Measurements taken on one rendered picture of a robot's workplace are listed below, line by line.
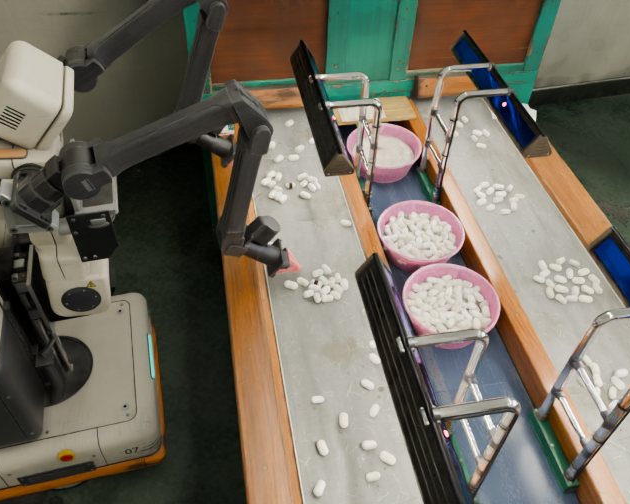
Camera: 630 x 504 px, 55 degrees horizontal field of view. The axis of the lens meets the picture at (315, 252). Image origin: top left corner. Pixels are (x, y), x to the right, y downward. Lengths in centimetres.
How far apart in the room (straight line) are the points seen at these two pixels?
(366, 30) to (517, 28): 59
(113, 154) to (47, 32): 186
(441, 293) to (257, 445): 68
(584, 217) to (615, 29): 221
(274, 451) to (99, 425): 81
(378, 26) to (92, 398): 161
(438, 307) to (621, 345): 49
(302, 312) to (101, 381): 81
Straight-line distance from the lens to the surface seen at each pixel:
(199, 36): 167
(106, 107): 330
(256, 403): 147
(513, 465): 158
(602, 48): 418
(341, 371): 155
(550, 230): 204
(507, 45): 255
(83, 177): 131
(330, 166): 157
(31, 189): 137
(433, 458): 107
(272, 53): 228
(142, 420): 206
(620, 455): 162
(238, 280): 170
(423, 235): 189
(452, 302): 173
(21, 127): 145
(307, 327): 162
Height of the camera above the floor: 204
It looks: 46 degrees down
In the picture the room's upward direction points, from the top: 2 degrees clockwise
